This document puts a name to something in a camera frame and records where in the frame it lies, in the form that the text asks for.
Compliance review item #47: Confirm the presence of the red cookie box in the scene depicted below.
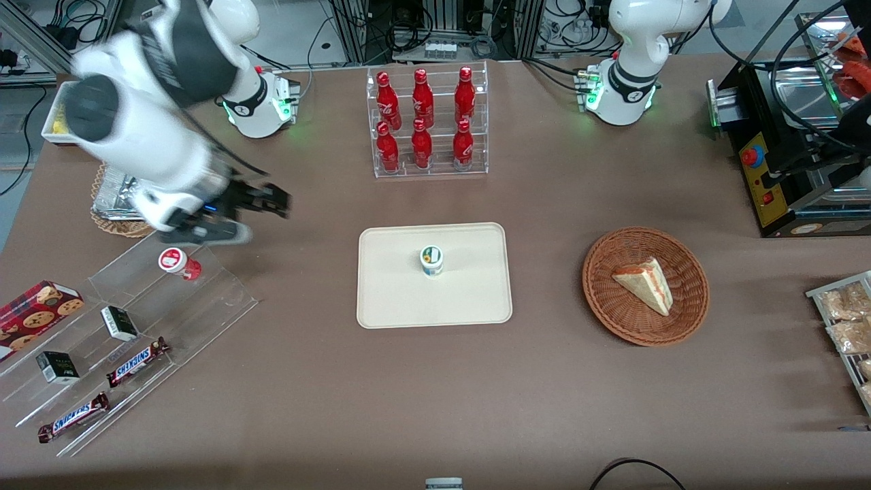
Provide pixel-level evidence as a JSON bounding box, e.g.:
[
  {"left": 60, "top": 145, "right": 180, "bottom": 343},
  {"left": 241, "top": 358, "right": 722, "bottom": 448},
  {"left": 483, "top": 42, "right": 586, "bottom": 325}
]
[{"left": 0, "top": 280, "right": 85, "bottom": 363}]

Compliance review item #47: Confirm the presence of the wrapped sandwich wedge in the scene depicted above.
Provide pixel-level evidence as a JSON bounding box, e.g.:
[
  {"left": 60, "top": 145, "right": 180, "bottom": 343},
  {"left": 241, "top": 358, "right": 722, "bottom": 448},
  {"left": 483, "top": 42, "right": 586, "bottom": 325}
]
[{"left": 612, "top": 257, "right": 674, "bottom": 317}]

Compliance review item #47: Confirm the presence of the tray of packaged snacks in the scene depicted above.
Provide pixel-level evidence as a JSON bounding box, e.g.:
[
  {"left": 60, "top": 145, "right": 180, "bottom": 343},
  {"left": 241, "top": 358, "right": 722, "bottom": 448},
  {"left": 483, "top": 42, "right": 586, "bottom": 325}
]
[{"left": 806, "top": 271, "right": 871, "bottom": 416}]

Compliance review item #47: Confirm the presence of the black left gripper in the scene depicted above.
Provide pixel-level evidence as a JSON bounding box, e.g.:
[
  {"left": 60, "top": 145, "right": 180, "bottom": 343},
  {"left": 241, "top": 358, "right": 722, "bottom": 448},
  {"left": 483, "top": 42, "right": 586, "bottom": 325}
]
[{"left": 761, "top": 95, "right": 871, "bottom": 193}]

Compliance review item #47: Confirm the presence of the black looped cable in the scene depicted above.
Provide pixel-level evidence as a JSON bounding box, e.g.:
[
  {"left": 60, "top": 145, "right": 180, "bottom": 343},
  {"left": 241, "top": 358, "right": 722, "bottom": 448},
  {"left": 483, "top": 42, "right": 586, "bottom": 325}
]
[{"left": 589, "top": 458, "right": 685, "bottom": 490}]

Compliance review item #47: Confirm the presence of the beige serving tray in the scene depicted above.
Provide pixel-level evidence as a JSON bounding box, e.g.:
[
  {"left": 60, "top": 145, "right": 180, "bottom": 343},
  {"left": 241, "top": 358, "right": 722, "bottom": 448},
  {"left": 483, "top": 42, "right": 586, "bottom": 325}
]
[{"left": 357, "top": 222, "right": 513, "bottom": 329}]

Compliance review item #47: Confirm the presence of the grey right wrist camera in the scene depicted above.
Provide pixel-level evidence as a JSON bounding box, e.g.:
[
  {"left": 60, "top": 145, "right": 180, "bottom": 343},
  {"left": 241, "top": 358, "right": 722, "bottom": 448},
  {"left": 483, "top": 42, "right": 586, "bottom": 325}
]
[{"left": 159, "top": 219, "right": 254, "bottom": 247}]

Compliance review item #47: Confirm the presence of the clear acrylic stepped stand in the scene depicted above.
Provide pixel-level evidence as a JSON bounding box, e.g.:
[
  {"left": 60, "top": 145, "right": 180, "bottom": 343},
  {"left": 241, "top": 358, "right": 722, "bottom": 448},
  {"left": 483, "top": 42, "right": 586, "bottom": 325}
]
[{"left": 0, "top": 231, "right": 259, "bottom": 458}]

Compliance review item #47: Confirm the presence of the black machine cable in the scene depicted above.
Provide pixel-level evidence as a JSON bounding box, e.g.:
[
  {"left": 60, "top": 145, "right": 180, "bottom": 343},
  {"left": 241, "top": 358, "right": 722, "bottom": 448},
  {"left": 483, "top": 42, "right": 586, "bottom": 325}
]
[{"left": 708, "top": 0, "right": 871, "bottom": 152}]

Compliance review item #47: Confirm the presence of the light wicker basket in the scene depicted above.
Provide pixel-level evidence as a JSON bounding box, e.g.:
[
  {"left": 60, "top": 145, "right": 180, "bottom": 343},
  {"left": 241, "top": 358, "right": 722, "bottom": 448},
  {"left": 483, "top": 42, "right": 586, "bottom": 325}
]
[{"left": 90, "top": 163, "right": 161, "bottom": 238}]

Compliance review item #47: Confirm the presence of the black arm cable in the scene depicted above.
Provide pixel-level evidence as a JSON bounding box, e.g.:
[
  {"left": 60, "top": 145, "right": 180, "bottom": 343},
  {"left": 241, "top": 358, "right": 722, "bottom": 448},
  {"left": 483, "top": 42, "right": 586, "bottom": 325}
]
[{"left": 184, "top": 112, "right": 270, "bottom": 178}]

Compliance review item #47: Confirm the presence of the Snickers chocolate bar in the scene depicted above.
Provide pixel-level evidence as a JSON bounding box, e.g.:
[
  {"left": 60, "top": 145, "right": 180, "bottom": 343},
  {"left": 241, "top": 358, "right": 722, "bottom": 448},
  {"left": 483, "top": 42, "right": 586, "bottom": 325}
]
[
  {"left": 37, "top": 392, "right": 110, "bottom": 444},
  {"left": 105, "top": 337, "right": 169, "bottom": 389}
]

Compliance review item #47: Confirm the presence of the round brown wicker basket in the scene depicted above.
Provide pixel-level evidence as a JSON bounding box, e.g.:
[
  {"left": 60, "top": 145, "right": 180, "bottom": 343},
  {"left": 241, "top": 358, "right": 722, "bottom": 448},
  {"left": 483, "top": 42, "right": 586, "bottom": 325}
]
[{"left": 582, "top": 227, "right": 710, "bottom": 347}]

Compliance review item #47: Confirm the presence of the silver foil packet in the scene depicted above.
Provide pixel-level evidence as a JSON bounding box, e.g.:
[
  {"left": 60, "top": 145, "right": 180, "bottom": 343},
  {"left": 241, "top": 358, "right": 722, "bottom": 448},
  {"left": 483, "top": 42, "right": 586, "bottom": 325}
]
[{"left": 92, "top": 171, "right": 147, "bottom": 222}]

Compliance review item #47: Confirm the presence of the small black box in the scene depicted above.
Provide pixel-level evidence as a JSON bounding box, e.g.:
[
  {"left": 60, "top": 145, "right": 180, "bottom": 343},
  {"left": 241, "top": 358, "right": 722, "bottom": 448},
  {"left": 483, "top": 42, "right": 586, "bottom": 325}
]
[
  {"left": 101, "top": 306, "right": 139, "bottom": 342},
  {"left": 35, "top": 351, "right": 80, "bottom": 385}
]

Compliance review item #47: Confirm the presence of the clear acrylic bottle rack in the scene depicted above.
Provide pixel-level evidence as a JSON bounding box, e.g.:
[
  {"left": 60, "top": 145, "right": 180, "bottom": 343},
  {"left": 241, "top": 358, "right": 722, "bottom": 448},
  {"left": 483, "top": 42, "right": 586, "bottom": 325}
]
[{"left": 365, "top": 61, "right": 489, "bottom": 179}]

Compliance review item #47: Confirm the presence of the green lid gum bottle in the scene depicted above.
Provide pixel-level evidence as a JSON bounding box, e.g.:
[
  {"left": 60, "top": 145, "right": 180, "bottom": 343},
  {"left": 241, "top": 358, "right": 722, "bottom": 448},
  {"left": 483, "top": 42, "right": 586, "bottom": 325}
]
[{"left": 419, "top": 245, "right": 445, "bottom": 278}]

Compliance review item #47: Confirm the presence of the black food warmer machine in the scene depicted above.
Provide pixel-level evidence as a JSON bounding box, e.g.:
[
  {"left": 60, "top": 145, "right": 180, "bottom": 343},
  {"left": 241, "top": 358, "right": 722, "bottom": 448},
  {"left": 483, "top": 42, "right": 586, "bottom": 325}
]
[{"left": 706, "top": 10, "right": 871, "bottom": 239}]

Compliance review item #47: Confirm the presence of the white snack tray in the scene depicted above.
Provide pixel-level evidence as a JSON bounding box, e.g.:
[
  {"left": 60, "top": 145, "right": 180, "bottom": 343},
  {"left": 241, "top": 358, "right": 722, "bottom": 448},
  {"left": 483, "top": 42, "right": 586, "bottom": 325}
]
[{"left": 41, "top": 80, "right": 91, "bottom": 146}]

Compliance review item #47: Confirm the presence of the red cola bottle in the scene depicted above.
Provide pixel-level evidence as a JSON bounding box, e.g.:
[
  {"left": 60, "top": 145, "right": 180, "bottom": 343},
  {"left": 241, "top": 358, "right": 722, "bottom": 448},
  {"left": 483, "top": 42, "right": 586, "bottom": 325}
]
[
  {"left": 412, "top": 68, "right": 436, "bottom": 129},
  {"left": 410, "top": 118, "right": 433, "bottom": 169},
  {"left": 454, "top": 66, "right": 477, "bottom": 126},
  {"left": 452, "top": 119, "right": 475, "bottom": 170},
  {"left": 376, "top": 71, "right": 403, "bottom": 131},
  {"left": 376, "top": 121, "right": 401, "bottom": 173}
]

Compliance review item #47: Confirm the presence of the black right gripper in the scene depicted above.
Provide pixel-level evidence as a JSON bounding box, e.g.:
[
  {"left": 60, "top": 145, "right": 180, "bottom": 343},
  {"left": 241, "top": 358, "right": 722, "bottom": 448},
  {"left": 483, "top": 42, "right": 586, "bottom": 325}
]
[{"left": 182, "top": 177, "right": 293, "bottom": 231}]

